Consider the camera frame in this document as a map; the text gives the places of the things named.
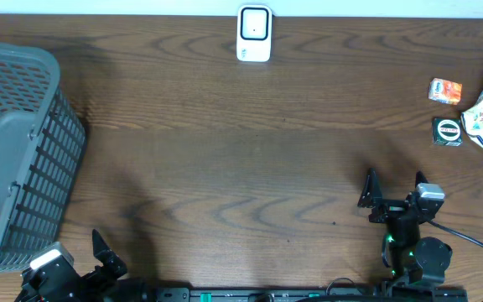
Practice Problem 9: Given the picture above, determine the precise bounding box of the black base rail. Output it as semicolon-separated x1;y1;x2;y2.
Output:
154;284;469;302

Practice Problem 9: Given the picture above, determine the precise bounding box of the orange small box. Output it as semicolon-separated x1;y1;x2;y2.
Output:
428;78;462;105

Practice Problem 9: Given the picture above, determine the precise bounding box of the green small box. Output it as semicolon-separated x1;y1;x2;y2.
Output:
432;117;463;147

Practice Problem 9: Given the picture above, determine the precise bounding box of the white barcode scanner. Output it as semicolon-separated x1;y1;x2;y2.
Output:
236;4;273;62

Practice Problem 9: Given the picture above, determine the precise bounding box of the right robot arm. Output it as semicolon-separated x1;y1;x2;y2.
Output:
357;168;452;288

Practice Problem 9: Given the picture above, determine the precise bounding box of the grey plastic mesh basket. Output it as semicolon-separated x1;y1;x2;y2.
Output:
0;43;86;273

